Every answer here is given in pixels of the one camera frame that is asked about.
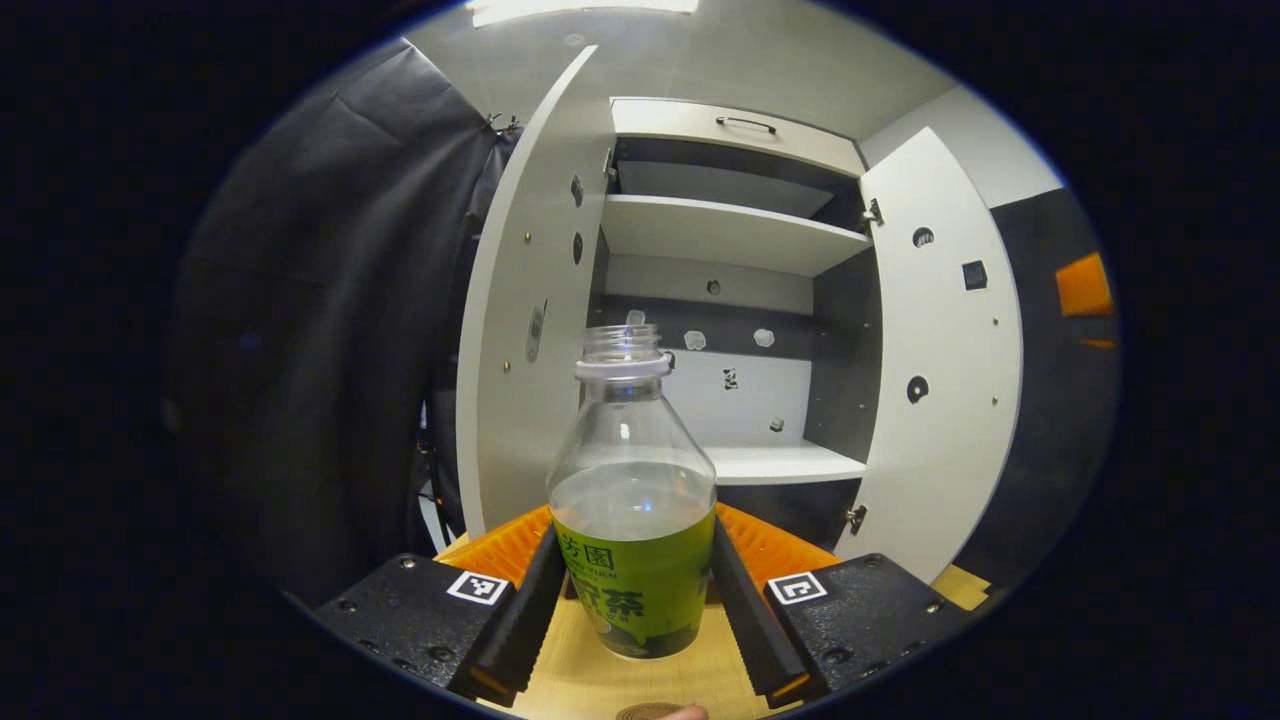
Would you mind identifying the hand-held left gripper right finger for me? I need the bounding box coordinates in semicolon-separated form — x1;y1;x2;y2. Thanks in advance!
708;502;976;711

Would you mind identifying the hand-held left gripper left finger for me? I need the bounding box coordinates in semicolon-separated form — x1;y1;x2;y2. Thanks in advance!
315;505;569;708

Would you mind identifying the clear bottle with green label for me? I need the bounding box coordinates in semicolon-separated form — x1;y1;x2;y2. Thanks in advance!
546;323;719;661

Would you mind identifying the white and grey cabinet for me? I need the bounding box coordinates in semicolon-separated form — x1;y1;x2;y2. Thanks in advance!
588;97;886;553

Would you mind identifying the white cabinet floor board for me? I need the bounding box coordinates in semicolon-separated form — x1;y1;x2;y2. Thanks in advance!
700;440;869;488

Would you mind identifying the white cabinet shelf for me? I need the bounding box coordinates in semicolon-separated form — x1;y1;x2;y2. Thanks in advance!
600;193;873;278

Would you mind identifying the white cabinet drawer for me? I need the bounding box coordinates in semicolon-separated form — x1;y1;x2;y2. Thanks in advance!
610;97;869;179

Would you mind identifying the black backdrop cloth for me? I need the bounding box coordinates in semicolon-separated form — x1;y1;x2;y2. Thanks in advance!
170;45;511;606
955;188;1123;591

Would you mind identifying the ceiling light panel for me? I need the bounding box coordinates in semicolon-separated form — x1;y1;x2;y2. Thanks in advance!
470;0;701;27

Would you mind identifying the cable bundle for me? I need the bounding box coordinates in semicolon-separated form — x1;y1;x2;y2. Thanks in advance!
415;400;467;543

